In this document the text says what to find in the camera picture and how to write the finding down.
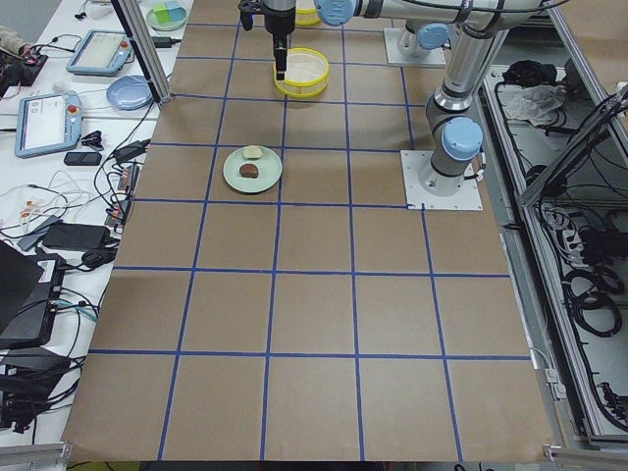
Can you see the green bowl with sponges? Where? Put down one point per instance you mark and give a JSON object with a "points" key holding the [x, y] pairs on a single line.
{"points": [[167, 15]]}

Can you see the lower blue teach pendant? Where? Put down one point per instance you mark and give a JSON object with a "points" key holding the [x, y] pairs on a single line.
{"points": [[47, 124]]}

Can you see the black laptop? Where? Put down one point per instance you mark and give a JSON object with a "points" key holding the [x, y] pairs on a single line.
{"points": [[29, 286]]}

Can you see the upper blue teach pendant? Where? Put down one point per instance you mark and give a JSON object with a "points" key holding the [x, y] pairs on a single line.
{"points": [[101, 53]]}

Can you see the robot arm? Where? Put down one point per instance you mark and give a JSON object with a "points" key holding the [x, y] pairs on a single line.
{"points": [[418, 39], [458, 139]]}

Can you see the light green plate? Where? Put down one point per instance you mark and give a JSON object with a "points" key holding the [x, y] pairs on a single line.
{"points": [[270, 170]]}

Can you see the blue plate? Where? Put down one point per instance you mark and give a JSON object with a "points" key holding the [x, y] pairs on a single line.
{"points": [[129, 93]]}

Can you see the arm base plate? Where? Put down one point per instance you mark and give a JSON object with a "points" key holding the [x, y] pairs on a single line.
{"points": [[425, 189], [433, 59]]}

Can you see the yellow steamer basket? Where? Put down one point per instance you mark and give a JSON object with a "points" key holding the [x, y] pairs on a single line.
{"points": [[307, 74], [306, 16]]}

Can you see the blue teach pendant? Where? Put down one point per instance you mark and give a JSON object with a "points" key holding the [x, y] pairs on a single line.
{"points": [[47, 124], [101, 53]]}

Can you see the brown steamed bun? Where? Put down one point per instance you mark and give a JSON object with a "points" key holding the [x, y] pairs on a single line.
{"points": [[249, 171]]}

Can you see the brown paper table cover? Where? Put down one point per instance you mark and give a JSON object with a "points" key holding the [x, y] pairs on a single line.
{"points": [[320, 319]]}

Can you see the aluminium frame post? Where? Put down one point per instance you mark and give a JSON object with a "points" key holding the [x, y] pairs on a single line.
{"points": [[136, 30]]}

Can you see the black power adapter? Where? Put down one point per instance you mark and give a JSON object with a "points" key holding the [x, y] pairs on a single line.
{"points": [[164, 41]]}

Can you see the white crumpled cloth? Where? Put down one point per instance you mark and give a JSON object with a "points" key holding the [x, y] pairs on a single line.
{"points": [[537, 105]]}

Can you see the white steamed bun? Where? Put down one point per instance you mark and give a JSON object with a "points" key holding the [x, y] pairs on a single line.
{"points": [[252, 152]]}

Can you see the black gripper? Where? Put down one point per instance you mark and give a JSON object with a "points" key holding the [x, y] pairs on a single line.
{"points": [[280, 20]]}

